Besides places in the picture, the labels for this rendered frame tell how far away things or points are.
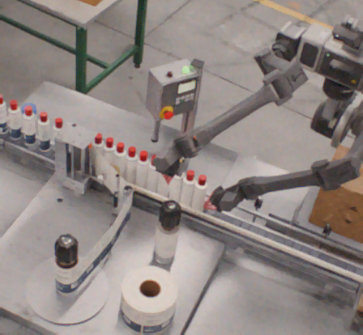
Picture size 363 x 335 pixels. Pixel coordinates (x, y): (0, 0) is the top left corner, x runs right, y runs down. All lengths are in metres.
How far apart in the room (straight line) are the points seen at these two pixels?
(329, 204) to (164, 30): 2.85
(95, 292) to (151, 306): 0.28
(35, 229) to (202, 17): 3.20
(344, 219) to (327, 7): 3.38
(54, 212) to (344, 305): 1.22
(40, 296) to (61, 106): 1.13
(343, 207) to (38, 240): 1.24
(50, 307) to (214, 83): 2.77
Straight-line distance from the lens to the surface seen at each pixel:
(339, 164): 2.47
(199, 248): 2.84
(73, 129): 2.88
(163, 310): 2.48
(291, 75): 2.48
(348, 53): 2.87
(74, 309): 2.63
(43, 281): 2.70
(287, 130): 4.77
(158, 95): 2.64
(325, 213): 3.01
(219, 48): 5.36
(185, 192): 2.87
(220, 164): 3.24
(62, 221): 2.89
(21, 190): 3.08
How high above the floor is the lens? 3.10
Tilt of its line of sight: 45 degrees down
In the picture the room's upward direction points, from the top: 9 degrees clockwise
